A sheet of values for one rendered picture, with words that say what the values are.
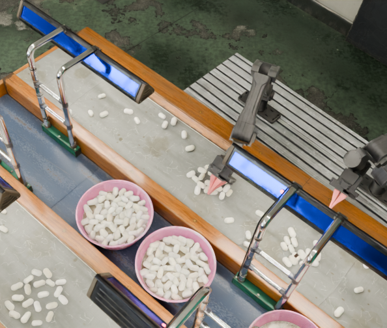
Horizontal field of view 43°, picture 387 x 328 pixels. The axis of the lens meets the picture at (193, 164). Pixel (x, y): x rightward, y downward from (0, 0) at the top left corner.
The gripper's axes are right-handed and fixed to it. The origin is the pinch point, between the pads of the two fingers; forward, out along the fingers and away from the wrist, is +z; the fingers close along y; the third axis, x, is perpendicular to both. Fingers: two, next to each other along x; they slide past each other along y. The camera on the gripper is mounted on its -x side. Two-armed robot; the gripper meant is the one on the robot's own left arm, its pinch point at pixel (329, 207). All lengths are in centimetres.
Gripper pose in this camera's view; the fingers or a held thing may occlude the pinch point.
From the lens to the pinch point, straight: 173.6
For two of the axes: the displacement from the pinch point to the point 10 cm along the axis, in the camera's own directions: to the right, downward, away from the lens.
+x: 3.5, 0.5, 9.4
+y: 7.7, 5.6, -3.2
